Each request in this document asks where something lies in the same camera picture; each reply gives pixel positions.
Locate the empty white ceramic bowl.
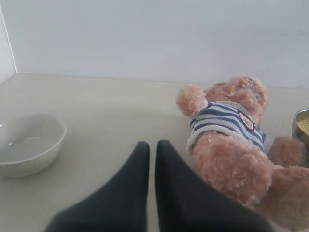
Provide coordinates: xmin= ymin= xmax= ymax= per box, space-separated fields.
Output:
xmin=0 ymin=113 xmax=67 ymax=178

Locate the tan teddy bear striped sweater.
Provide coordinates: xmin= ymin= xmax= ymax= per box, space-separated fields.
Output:
xmin=176 ymin=75 xmax=309 ymax=232

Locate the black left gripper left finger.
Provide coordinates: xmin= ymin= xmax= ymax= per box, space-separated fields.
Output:
xmin=45 ymin=141 xmax=150 ymax=232

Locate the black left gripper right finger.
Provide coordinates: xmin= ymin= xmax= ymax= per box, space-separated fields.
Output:
xmin=155 ymin=140 xmax=273 ymax=232

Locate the steel bowl of yellow millet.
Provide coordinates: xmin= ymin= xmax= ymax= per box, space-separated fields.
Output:
xmin=292 ymin=108 xmax=309 ymax=147

